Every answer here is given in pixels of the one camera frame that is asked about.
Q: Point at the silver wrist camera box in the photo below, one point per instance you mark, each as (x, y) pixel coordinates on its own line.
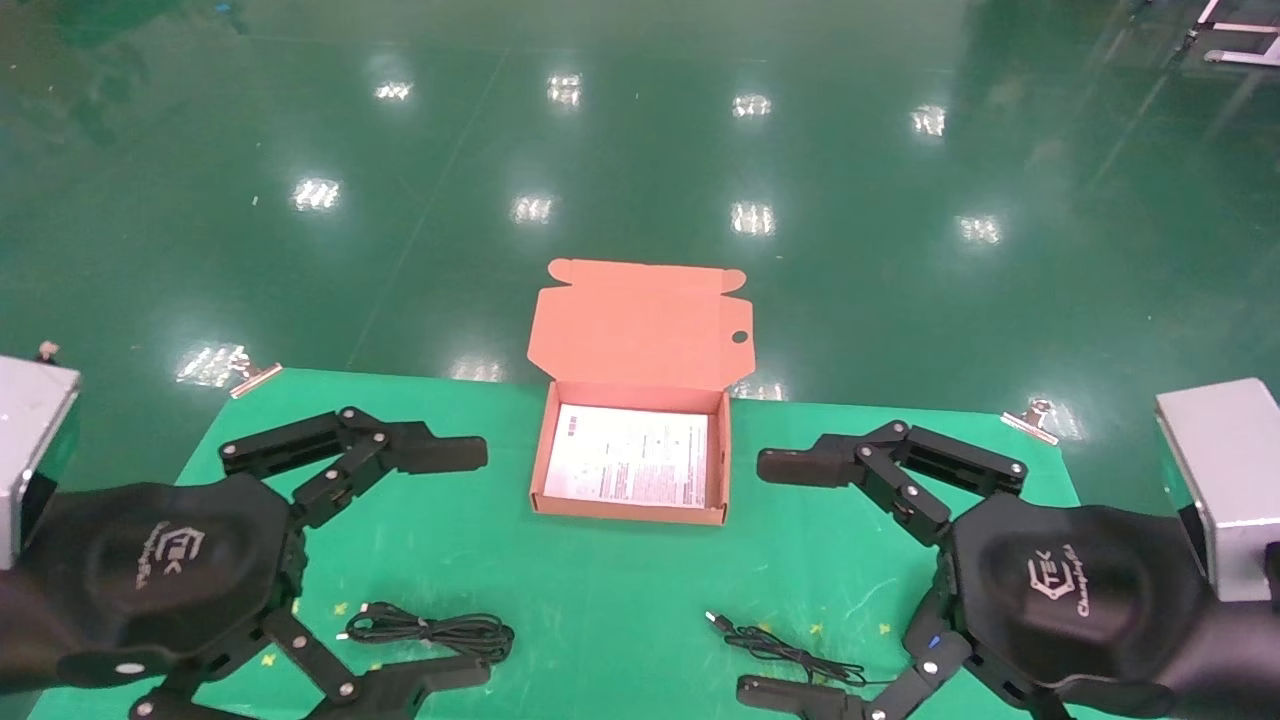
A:
(30, 440)
(1230, 470)

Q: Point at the white metal frame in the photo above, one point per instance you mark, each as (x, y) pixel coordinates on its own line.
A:
(1240, 45)

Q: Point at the metal binder clip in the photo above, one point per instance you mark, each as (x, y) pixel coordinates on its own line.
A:
(1032, 422)
(255, 378)

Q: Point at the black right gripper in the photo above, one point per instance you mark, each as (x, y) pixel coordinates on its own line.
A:
(1080, 600)

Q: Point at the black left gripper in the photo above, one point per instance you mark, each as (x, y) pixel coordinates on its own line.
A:
(170, 570)

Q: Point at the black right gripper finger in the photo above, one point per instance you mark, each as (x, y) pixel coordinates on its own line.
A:
(810, 467)

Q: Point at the orange cardboard box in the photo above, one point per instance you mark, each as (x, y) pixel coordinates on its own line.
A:
(640, 320)

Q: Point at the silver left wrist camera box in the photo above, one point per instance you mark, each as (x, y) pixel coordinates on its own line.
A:
(30, 440)

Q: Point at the white printed instruction sheet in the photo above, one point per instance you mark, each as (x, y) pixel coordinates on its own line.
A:
(630, 455)

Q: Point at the green table mat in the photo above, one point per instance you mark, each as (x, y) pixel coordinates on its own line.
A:
(600, 600)

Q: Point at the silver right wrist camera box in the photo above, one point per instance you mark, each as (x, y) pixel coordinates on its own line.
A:
(1230, 470)

